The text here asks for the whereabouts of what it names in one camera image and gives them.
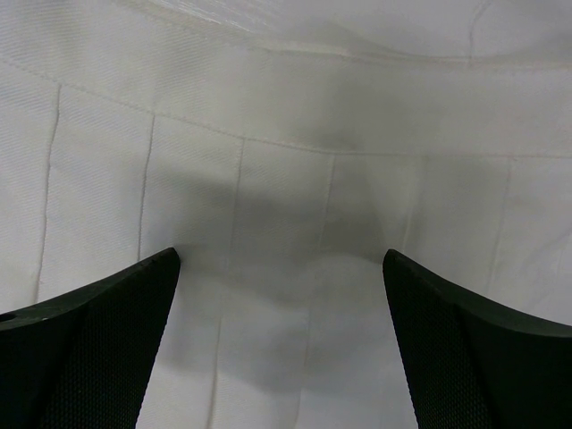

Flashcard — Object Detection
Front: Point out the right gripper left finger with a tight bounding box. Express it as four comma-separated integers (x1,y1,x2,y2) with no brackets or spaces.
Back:
1,248,181,428

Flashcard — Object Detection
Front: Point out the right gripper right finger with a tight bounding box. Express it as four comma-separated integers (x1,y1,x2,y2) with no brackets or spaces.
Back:
383,249,571,428

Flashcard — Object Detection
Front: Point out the white pleated skirt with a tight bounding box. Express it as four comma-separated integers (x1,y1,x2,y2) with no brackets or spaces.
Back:
1,1,571,428

